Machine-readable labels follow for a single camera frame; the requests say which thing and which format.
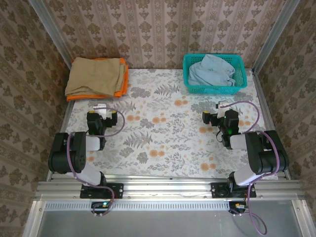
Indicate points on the teal plastic basket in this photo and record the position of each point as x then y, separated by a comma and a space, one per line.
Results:
212, 90

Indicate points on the stack of tan orange towels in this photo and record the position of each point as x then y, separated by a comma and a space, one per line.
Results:
124, 81

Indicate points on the tan trousers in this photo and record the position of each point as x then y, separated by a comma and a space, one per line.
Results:
93, 76

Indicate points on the light blue trousers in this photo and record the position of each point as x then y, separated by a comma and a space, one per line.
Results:
209, 71

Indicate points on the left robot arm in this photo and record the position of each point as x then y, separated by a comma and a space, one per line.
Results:
74, 153

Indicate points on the floral patterned table cover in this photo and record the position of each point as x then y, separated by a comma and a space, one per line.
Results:
160, 153

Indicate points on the black connector box green light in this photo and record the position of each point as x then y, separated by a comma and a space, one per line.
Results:
101, 205

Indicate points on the black connector box yellow plug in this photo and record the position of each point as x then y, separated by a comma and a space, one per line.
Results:
238, 206

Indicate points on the grey metal panel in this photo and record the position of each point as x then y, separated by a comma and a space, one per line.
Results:
160, 224

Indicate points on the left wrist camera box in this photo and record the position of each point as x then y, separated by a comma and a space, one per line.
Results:
105, 113

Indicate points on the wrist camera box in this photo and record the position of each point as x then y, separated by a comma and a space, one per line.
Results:
220, 112
105, 113

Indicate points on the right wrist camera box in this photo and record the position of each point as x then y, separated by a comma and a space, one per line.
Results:
220, 112

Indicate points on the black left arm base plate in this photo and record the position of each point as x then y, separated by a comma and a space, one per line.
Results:
118, 190

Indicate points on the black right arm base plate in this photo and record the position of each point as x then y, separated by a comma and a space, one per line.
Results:
217, 190

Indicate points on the aluminium front rail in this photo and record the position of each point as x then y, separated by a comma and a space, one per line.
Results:
168, 188

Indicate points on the aluminium corner post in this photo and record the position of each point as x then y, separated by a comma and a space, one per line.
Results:
50, 29
275, 29

